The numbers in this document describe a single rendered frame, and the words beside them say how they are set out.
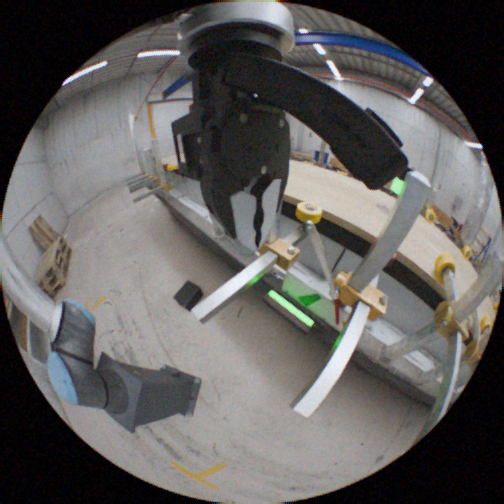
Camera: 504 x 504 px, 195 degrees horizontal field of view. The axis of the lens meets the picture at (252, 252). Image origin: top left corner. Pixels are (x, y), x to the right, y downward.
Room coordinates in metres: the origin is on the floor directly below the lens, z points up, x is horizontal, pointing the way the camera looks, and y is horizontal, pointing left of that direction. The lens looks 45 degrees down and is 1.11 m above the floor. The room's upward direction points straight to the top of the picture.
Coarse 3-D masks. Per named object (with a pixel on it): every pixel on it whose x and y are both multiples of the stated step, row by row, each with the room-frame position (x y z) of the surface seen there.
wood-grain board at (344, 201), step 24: (312, 168) 1.03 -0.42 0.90; (288, 192) 0.52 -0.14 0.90; (312, 192) 0.54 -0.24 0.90; (336, 192) 0.58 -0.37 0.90; (360, 192) 0.64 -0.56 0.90; (336, 216) 0.36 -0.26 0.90; (360, 216) 0.38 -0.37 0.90; (384, 216) 0.41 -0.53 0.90; (408, 240) 0.26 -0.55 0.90; (432, 240) 0.28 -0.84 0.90; (408, 264) 0.17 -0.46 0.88; (432, 264) 0.15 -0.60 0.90; (456, 264) 0.12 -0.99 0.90; (480, 312) -0.21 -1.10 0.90; (480, 336) -0.29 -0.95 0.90
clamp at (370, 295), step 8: (344, 272) 0.17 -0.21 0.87; (336, 280) 0.16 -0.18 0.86; (344, 280) 0.15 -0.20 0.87; (344, 288) 0.13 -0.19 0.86; (352, 288) 0.13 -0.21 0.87; (368, 288) 0.12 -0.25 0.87; (344, 296) 0.13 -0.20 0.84; (352, 296) 0.12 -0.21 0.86; (360, 296) 0.11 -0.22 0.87; (368, 296) 0.10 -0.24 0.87; (376, 296) 0.10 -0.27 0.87; (352, 304) 0.11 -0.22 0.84; (368, 304) 0.09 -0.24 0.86; (376, 304) 0.08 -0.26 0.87; (376, 312) 0.07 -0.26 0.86; (384, 312) 0.06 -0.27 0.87
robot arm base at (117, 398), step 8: (104, 368) -0.13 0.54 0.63; (104, 376) -0.15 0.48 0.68; (112, 376) -0.14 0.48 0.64; (120, 376) -0.13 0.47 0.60; (104, 384) -0.17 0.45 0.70; (112, 384) -0.16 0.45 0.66; (120, 384) -0.15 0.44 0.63; (112, 392) -0.19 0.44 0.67; (120, 392) -0.18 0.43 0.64; (112, 400) -0.22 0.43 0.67; (120, 400) -0.21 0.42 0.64; (128, 400) -0.21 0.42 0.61; (104, 408) -0.27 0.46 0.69; (112, 408) -0.26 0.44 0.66; (120, 408) -0.25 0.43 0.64
